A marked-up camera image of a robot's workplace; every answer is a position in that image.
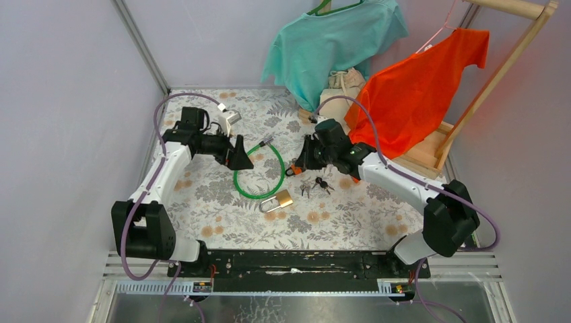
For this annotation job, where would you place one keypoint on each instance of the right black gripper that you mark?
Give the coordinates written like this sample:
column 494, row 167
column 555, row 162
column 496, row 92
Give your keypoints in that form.
column 304, row 160

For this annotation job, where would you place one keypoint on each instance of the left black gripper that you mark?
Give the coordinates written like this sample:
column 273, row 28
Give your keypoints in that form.
column 236, row 159

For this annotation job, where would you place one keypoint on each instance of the green cable lock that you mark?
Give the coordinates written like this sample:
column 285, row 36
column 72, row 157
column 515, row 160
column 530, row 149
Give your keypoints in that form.
column 249, row 186

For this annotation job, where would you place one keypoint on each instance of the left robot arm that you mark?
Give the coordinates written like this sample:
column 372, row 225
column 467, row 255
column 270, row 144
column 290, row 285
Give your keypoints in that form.
column 142, row 227

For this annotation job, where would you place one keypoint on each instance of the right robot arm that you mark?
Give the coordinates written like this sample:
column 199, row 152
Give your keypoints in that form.
column 449, row 218

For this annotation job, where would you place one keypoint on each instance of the black head key bunch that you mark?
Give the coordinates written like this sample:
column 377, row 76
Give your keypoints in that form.
column 320, row 182

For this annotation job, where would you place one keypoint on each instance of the orange black padlock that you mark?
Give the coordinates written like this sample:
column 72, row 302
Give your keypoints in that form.
column 292, row 171

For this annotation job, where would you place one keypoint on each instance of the brass padlock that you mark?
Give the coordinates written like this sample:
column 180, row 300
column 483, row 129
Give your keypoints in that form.
column 279, row 200

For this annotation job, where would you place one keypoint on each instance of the floral table mat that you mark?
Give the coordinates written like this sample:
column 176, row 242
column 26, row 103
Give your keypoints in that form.
column 206, row 206

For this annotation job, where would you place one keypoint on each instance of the teal t-shirt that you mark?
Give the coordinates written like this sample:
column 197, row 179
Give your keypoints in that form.
column 305, row 51

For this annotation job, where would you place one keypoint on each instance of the orange t-shirt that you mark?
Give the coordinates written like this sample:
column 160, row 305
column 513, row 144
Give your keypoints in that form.
column 404, row 103

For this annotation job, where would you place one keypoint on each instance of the wooden clothes rack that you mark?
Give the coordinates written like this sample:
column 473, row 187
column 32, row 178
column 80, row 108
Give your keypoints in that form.
column 429, row 156

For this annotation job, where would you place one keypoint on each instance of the green clothes hanger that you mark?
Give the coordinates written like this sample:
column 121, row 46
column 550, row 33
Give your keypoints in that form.
column 325, row 7

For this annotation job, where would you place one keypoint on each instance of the pink clothes hanger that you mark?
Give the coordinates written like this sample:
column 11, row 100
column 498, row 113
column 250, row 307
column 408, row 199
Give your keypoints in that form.
column 444, row 26

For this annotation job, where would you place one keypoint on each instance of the beige drawstring bag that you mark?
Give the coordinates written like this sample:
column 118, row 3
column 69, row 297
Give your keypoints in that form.
column 341, row 83

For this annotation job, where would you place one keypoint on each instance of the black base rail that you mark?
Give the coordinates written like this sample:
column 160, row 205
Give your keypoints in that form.
column 297, row 271

